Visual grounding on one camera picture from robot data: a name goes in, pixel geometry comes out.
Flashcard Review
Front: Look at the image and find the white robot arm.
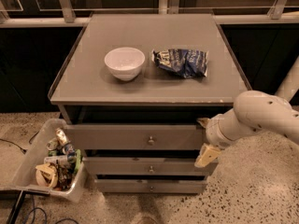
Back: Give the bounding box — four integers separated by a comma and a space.
194, 57, 299, 168

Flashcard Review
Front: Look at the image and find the blue floor cable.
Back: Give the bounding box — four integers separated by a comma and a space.
22, 193, 80, 224

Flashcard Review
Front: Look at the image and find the crushed can in bin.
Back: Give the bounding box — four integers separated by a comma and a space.
55, 128, 70, 147

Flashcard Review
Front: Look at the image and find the grey top drawer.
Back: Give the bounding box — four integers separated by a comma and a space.
65, 124, 206, 150

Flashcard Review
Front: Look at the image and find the grey drawer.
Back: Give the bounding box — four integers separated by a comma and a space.
95, 179, 207, 194
83, 157, 218, 175
65, 124, 206, 150

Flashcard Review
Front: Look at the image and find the grey drawer cabinet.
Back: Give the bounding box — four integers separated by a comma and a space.
49, 14, 250, 183

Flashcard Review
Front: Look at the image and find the beige crumpled wrapper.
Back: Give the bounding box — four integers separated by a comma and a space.
36, 163, 58, 188

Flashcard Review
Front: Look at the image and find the grey bottom drawer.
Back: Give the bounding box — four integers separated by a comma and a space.
95, 179, 207, 194

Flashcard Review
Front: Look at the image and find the clear plastic bin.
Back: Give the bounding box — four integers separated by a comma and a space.
0, 119, 88, 203

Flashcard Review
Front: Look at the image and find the grey middle drawer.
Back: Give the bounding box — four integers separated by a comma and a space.
83, 157, 218, 175

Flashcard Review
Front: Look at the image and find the black floor cable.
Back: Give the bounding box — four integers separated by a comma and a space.
0, 131, 40, 155

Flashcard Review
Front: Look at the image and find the black bar on floor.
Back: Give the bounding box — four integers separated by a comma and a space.
7, 190, 26, 224

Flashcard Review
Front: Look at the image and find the metal window frame rail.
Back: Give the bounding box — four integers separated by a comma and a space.
0, 0, 299, 27

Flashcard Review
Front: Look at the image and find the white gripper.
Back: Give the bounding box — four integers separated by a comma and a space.
194, 110, 240, 168

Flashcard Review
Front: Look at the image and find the blue crumpled chip bag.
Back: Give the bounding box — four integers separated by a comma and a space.
151, 49, 208, 78

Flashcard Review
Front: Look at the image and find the white ceramic bowl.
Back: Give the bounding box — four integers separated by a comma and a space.
105, 47, 145, 81

